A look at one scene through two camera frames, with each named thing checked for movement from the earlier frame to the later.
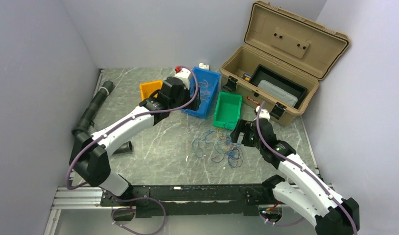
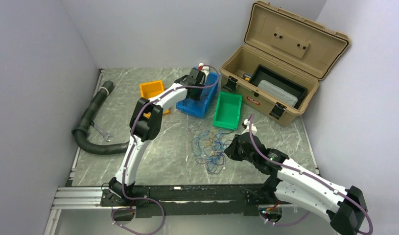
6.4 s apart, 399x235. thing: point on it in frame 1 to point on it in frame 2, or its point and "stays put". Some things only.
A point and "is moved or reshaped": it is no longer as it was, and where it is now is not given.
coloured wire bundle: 234,154 is moved or reshaped
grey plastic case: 277,93 stays put
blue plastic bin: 207,82 stays put
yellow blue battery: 246,77 stays put
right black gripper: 243,126 to 230,151
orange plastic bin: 147,88 stays put
